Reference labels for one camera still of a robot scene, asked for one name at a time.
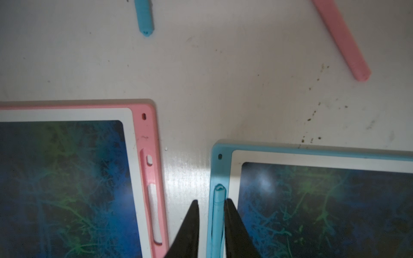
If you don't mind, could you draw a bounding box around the blue stylus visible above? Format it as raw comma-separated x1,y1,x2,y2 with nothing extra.
134,0,154,37
211,184,227,258

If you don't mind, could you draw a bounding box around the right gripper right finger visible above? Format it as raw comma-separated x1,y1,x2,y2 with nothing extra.
224,198,261,258

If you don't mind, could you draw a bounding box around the right blue writing tablet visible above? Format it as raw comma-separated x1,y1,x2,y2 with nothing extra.
206,141,413,258

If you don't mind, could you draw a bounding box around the pink stylus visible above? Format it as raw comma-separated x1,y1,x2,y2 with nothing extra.
312,0,372,82

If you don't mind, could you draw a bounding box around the pink writing tablet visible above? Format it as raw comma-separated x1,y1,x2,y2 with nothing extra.
1,103,169,258

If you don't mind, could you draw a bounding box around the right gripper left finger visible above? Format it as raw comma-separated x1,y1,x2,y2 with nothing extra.
164,200,200,258

